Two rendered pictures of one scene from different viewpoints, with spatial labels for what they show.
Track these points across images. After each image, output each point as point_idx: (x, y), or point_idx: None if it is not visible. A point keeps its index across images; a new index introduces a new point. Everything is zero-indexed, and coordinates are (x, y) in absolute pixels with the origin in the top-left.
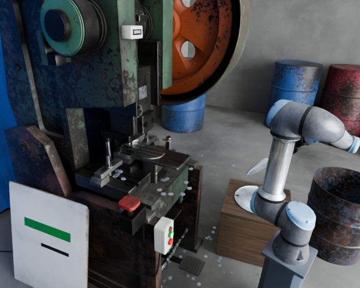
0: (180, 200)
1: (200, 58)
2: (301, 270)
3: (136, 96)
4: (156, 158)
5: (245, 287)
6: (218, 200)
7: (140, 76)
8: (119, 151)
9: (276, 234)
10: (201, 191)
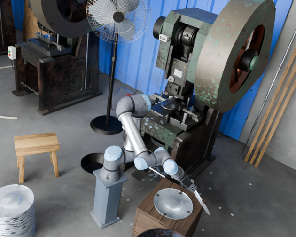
0: (164, 147)
1: None
2: (97, 172)
3: (164, 67)
4: (161, 105)
5: (126, 212)
6: (219, 233)
7: (178, 64)
8: (169, 96)
9: (124, 176)
10: (234, 225)
